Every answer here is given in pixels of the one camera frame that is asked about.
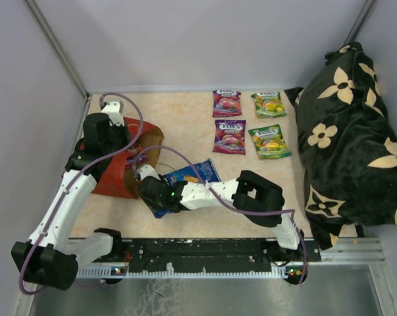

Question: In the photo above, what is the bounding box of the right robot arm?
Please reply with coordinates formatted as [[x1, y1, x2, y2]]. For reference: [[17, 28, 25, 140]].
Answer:
[[137, 165, 307, 260]]

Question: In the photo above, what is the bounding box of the purple berries candy packet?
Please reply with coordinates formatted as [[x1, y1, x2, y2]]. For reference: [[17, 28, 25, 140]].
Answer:
[[213, 90, 242, 118], [213, 119, 246, 155], [126, 147, 149, 168]]

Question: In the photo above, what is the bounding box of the black floral blanket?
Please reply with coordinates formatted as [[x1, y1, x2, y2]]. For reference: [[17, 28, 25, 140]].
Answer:
[[285, 41, 397, 250]]

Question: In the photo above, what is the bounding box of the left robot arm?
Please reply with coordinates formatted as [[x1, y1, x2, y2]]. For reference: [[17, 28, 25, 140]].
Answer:
[[11, 112, 134, 295]]

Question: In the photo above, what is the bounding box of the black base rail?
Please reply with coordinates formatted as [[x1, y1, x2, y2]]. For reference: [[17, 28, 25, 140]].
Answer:
[[86, 236, 321, 274]]

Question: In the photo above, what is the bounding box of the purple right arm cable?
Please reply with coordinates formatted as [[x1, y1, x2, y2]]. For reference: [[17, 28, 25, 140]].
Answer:
[[132, 145, 309, 286]]

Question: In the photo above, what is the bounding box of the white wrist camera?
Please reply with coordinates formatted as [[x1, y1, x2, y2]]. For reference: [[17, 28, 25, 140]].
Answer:
[[136, 164, 160, 181], [99, 99, 125, 127]]

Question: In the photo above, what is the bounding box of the blue snack packet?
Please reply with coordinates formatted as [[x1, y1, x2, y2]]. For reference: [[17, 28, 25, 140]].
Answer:
[[153, 159, 220, 219]]

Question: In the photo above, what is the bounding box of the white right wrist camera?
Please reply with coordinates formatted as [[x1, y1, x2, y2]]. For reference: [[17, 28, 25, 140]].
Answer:
[[136, 164, 160, 181]]

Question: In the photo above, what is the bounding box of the red paper bag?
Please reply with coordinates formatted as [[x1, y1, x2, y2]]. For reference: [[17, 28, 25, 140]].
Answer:
[[93, 117, 164, 199]]

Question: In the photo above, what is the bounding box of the green snack packet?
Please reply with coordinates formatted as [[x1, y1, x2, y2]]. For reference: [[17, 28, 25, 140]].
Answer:
[[251, 92, 286, 119]]

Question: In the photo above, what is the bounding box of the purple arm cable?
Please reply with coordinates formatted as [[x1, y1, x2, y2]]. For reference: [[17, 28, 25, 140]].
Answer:
[[18, 92, 145, 294], [132, 145, 309, 286]]

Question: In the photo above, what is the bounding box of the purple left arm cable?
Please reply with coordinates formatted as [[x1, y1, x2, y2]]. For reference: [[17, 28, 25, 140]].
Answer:
[[18, 92, 145, 294]]

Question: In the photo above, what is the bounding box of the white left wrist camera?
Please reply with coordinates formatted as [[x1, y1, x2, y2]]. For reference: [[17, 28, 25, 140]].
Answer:
[[99, 99, 125, 127]]

